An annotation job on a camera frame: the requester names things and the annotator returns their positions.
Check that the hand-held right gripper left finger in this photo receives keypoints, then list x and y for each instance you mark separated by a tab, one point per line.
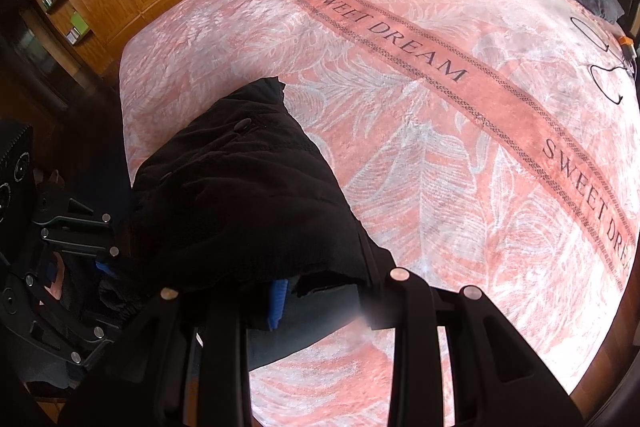
278	307

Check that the black speaker box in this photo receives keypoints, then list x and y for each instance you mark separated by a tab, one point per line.
15	167

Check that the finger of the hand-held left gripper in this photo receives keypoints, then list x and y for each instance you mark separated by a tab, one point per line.
50	322
75	222

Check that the orange charger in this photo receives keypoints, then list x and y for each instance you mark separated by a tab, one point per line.
627	43

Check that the green box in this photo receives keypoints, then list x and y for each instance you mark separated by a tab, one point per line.
78	26

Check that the bed with pink bedspread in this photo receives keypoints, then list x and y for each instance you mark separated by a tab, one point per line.
425	132

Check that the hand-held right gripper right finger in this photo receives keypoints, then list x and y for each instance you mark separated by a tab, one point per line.
407	302

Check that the black quilted pants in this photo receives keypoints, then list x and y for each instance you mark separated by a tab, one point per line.
240	207

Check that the dark shelf unit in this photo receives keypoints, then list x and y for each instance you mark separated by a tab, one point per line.
30	57

